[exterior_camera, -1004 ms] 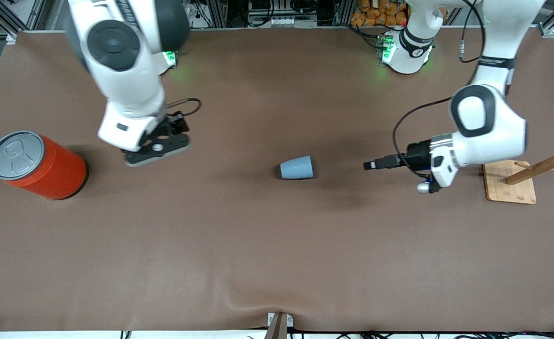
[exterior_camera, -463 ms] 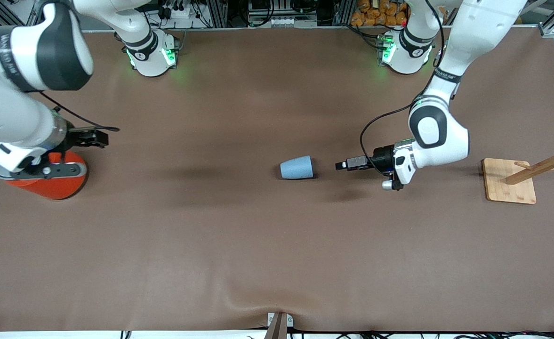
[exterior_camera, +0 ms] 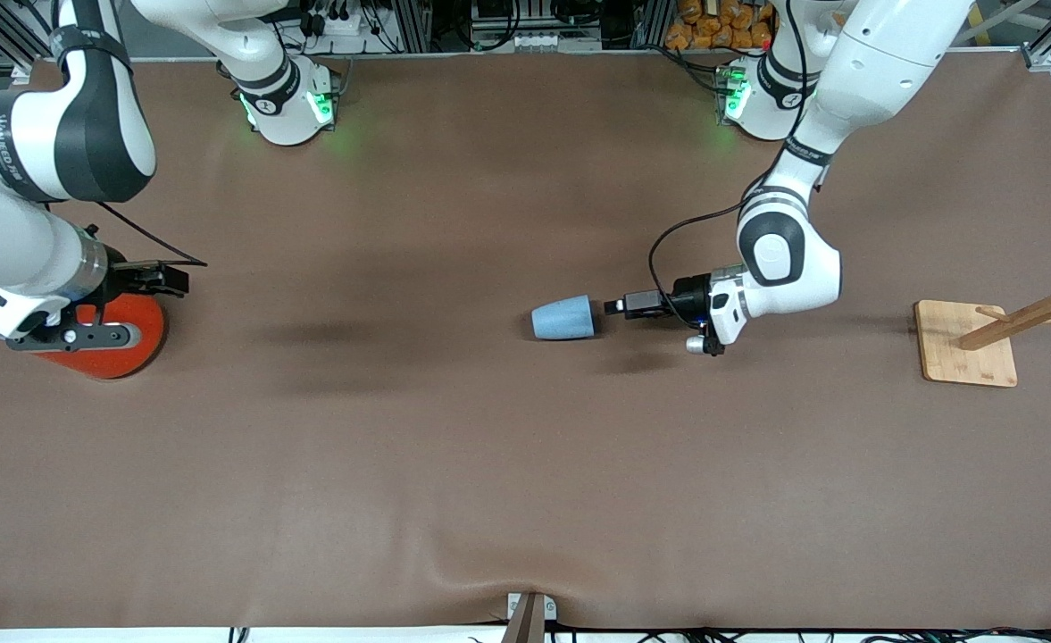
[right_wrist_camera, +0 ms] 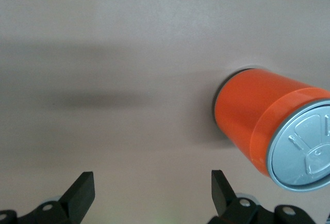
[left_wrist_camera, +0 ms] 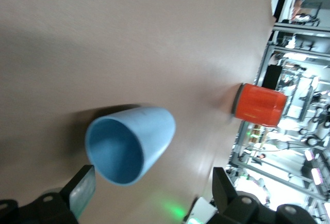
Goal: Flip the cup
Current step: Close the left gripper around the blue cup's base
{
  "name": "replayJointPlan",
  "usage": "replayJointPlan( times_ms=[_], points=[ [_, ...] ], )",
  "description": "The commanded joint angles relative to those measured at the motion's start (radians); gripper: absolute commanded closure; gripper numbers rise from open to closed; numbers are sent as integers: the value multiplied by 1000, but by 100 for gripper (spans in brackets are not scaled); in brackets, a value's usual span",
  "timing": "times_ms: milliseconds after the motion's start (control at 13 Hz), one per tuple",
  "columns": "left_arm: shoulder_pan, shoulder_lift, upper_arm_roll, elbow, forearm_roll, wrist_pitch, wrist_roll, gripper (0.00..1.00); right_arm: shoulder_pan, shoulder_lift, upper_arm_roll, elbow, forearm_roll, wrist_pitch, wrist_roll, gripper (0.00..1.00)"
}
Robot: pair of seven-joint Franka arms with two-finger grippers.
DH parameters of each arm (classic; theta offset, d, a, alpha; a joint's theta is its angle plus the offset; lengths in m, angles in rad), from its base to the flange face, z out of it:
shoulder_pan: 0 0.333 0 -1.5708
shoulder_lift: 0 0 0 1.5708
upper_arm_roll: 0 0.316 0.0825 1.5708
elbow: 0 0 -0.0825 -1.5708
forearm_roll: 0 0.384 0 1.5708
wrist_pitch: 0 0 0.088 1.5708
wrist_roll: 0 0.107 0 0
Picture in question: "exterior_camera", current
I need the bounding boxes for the black arm base cable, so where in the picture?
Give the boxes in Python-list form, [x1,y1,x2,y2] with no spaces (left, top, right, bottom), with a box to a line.
[659,45,722,92]

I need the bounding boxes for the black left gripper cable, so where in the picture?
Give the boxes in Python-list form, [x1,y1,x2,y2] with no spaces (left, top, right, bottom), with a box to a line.
[648,0,812,300]

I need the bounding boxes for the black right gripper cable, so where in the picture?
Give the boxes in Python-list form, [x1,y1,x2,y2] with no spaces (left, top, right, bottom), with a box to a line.
[92,201,209,269]

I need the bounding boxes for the grey metal table clamp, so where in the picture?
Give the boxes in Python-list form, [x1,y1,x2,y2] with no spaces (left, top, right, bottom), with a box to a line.
[501,592,558,643]

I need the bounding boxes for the black floor cable bundle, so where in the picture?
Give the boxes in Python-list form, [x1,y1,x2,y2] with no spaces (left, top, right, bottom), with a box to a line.
[632,628,1051,643]

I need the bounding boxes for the brown table mat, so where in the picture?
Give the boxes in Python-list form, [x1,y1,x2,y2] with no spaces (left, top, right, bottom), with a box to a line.
[0,49,1051,631]

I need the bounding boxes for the white power strip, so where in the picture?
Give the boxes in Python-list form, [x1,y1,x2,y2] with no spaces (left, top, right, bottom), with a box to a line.
[304,7,376,38]
[471,34,603,53]

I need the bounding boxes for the orange can with grey lid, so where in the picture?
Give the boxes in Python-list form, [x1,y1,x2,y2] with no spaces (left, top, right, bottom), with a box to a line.
[32,293,167,380]

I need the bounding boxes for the orange packets pile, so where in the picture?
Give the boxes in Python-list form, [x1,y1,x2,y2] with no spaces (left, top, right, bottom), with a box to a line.
[665,0,774,52]

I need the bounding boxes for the wooden mug tree stand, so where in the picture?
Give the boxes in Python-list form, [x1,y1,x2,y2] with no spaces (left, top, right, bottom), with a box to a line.
[914,239,1051,388]

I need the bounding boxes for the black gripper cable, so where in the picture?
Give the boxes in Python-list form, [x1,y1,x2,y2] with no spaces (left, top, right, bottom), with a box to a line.
[648,0,812,300]
[92,201,209,269]

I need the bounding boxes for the blue plastic cup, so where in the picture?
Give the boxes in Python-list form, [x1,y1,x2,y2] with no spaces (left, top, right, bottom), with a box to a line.
[531,295,596,341]

